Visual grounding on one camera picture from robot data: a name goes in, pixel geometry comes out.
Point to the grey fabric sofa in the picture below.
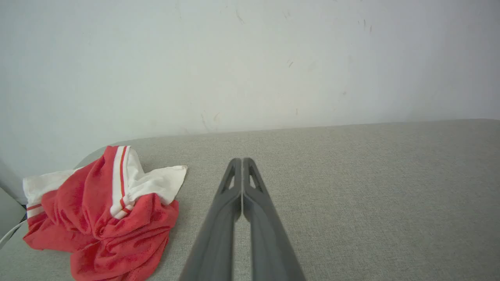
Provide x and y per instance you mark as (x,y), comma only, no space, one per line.
(351,195)

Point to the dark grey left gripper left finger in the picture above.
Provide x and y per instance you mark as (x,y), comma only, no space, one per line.
(216,234)

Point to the red and white jersey shirt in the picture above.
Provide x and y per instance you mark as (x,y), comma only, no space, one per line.
(113,234)

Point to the light grey panel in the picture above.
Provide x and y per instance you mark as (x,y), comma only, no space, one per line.
(9,210)

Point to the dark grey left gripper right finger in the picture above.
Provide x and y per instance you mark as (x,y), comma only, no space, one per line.
(269,242)

